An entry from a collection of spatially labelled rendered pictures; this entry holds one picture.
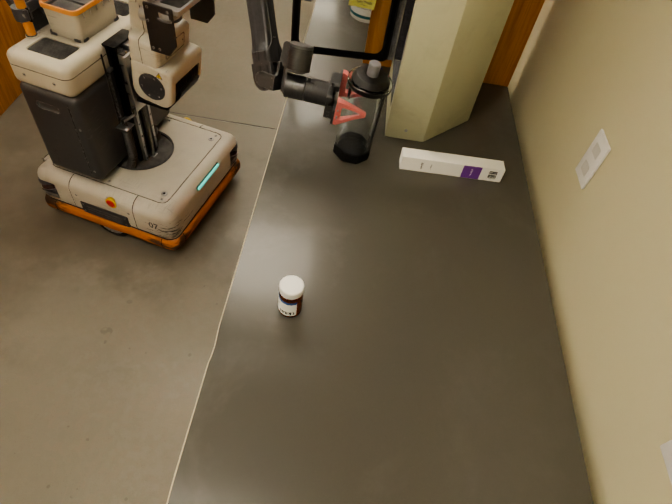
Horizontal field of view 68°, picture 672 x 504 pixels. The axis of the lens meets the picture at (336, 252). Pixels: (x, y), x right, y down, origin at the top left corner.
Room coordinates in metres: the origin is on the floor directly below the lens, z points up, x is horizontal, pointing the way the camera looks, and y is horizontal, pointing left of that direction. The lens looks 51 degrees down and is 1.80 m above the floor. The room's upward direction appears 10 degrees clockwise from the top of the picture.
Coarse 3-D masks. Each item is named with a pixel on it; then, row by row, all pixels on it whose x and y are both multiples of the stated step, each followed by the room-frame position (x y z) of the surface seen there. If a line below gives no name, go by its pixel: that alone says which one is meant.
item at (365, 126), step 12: (348, 84) 1.03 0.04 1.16; (348, 96) 1.03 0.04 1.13; (360, 96) 1.01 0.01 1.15; (360, 108) 1.01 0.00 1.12; (372, 108) 1.01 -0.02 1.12; (360, 120) 1.01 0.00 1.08; (372, 120) 1.02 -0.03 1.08; (348, 132) 1.02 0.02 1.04; (360, 132) 1.01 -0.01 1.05; (372, 132) 1.03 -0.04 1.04; (348, 144) 1.01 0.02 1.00; (360, 144) 1.02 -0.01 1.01
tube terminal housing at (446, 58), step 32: (416, 0) 1.16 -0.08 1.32; (448, 0) 1.16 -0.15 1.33; (480, 0) 1.20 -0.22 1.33; (512, 0) 1.30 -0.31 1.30; (416, 32) 1.16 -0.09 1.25; (448, 32) 1.16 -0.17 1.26; (480, 32) 1.23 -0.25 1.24; (416, 64) 1.16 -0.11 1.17; (448, 64) 1.16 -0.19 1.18; (480, 64) 1.27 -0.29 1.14; (416, 96) 1.16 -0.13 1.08; (448, 96) 1.20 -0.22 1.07; (416, 128) 1.16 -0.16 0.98; (448, 128) 1.24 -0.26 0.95
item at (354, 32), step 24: (312, 0) 1.43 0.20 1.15; (336, 0) 1.44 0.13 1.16; (360, 0) 1.45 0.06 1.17; (384, 0) 1.46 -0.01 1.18; (312, 24) 1.43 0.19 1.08; (336, 24) 1.44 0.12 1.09; (360, 24) 1.45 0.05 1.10; (384, 24) 1.46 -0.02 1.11; (336, 48) 1.44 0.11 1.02; (360, 48) 1.45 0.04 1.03
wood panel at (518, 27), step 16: (528, 0) 1.54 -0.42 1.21; (544, 0) 1.54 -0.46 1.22; (512, 16) 1.54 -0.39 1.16; (528, 16) 1.54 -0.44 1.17; (512, 32) 1.54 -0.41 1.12; (528, 32) 1.54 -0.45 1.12; (496, 48) 1.54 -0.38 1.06; (512, 48) 1.54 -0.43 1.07; (384, 64) 1.53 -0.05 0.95; (496, 64) 1.54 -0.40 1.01; (512, 64) 1.54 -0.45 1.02; (496, 80) 1.54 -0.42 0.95
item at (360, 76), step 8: (376, 64) 1.04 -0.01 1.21; (360, 72) 1.05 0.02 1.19; (368, 72) 1.04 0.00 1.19; (376, 72) 1.04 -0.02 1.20; (384, 72) 1.07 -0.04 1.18; (360, 80) 1.02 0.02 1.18; (368, 80) 1.02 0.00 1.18; (376, 80) 1.03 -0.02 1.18; (384, 80) 1.04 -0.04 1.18; (368, 88) 1.01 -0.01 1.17; (376, 88) 1.01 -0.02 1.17; (384, 88) 1.02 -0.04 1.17
